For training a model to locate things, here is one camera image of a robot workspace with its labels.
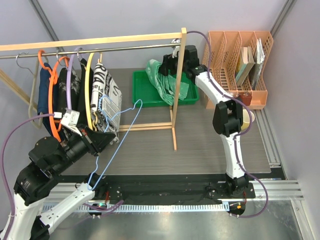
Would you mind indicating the green white trousers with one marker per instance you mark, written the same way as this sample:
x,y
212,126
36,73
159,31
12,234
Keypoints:
x,y
165,85

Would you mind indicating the yellow mug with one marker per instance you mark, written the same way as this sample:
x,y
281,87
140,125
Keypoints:
x,y
248,118

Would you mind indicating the green plastic tray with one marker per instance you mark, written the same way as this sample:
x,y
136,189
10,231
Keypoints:
x,y
144,90

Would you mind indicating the dark red jar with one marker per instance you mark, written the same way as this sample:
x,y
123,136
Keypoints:
x,y
245,97

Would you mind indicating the yellow plastic hanger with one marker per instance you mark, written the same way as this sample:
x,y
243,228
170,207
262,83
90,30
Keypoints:
x,y
87,92

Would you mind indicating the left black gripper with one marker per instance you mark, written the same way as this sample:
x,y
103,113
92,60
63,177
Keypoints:
x,y
95,140

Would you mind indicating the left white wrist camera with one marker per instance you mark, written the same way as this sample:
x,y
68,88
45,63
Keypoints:
x,y
69,120

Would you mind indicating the navy blue trousers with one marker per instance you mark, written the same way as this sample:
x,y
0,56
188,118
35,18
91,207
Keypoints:
x,y
43,93

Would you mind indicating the orange plastic file organizer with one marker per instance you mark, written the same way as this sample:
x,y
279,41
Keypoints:
x,y
221,57

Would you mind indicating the black white patterned trousers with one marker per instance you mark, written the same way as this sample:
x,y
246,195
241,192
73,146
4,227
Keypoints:
x,y
75,85

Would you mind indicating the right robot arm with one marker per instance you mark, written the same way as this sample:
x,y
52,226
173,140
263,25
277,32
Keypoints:
x,y
227,119

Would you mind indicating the orange plastic hanger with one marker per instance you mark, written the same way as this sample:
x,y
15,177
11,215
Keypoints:
x,y
52,81

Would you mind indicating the books in organizer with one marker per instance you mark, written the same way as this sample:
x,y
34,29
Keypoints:
x,y
249,65

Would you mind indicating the newspaper print trousers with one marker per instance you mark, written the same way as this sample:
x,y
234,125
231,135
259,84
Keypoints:
x,y
106,102

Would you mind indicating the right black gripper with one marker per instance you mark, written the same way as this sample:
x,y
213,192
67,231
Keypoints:
x,y
167,64

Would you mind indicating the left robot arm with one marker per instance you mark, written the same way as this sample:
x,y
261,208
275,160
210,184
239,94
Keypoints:
x,y
49,159

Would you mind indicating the purple plastic hanger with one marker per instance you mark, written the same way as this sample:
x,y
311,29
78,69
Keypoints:
x,y
68,77

